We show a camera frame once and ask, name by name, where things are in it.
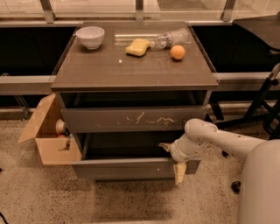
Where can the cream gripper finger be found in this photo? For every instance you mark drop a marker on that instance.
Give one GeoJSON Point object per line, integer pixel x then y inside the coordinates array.
{"type": "Point", "coordinates": [179, 172]}
{"type": "Point", "coordinates": [165, 146]}

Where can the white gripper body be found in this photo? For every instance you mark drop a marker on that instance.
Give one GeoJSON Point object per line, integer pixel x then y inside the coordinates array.
{"type": "Point", "coordinates": [177, 151]}

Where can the grey drawer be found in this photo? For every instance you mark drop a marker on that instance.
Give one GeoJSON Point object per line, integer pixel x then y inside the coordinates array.
{"type": "Point", "coordinates": [90, 120]}
{"type": "Point", "coordinates": [125, 156]}

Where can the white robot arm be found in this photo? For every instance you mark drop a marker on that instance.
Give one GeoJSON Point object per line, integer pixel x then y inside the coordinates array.
{"type": "Point", "coordinates": [259, 198]}

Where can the grey top drawer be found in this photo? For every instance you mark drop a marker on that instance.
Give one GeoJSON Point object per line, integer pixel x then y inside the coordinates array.
{"type": "Point", "coordinates": [90, 120]}

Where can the grey drawer cabinet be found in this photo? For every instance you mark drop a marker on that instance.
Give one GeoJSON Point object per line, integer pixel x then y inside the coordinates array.
{"type": "Point", "coordinates": [110, 78]}

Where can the open cardboard box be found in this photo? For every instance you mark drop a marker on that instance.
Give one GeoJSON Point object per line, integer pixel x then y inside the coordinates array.
{"type": "Point", "coordinates": [53, 149]}

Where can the black office chair base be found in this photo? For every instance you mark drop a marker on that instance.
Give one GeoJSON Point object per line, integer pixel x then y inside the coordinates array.
{"type": "Point", "coordinates": [259, 109]}

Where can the orange fruit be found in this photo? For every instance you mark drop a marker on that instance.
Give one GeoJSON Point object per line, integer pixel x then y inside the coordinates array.
{"type": "Point", "coordinates": [178, 52]}

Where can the yellow sponge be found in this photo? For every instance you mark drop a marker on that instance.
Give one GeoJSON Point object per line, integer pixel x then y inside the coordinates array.
{"type": "Point", "coordinates": [138, 47]}

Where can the white bottle in box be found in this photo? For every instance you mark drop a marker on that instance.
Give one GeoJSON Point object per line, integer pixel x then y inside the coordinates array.
{"type": "Point", "coordinates": [60, 127]}

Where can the clear plastic bottle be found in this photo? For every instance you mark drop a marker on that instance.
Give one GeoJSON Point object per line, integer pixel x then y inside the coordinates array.
{"type": "Point", "coordinates": [170, 39]}

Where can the white ceramic bowl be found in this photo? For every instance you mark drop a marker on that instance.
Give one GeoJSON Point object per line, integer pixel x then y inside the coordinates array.
{"type": "Point", "coordinates": [91, 36]}

